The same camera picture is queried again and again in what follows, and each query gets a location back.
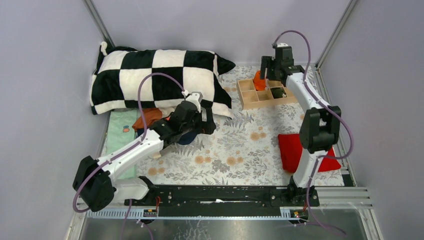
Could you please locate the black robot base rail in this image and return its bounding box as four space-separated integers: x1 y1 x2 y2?
124 177 320 211

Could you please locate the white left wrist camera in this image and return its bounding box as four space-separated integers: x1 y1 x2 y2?
185 91 203 113

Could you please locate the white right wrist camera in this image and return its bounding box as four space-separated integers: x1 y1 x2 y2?
276 42 289 48

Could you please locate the mint green printed cloth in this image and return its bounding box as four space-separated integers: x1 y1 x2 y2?
105 109 138 180

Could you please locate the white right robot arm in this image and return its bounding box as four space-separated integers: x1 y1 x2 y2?
260 43 341 206

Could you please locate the black white checkered pillow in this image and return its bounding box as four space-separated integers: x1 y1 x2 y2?
89 41 236 118

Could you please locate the navy underwear orange trim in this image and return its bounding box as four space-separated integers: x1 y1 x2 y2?
134 128 198 146

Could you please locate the rust brown garment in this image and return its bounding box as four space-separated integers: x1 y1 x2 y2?
132 108 162 130

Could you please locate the perforated metal cable tray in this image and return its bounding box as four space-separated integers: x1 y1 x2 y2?
86 207 310 220

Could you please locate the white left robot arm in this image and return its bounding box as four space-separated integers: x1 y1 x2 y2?
72 100 216 213

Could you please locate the floral bed sheet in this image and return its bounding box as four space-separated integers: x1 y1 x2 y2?
121 66 304 186

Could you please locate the rolled dark green garment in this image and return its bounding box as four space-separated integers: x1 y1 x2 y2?
270 87 287 99

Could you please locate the wooden compartment organizer box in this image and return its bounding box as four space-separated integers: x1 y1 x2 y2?
236 79 298 110

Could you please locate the red folded cloth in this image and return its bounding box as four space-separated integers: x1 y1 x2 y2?
277 133 342 174

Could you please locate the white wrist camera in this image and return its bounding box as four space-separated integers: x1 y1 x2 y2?
185 91 203 113
276 42 289 48

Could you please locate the cream beige garment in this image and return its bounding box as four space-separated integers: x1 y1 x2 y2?
159 106 176 118

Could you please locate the orange underwear white trim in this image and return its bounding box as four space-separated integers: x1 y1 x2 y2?
252 70 267 91

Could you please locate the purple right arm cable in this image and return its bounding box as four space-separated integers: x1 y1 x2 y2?
272 30 355 236

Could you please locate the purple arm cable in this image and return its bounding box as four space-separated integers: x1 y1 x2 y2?
272 30 355 236
72 72 187 214

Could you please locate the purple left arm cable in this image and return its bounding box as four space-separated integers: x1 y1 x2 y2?
72 72 187 214

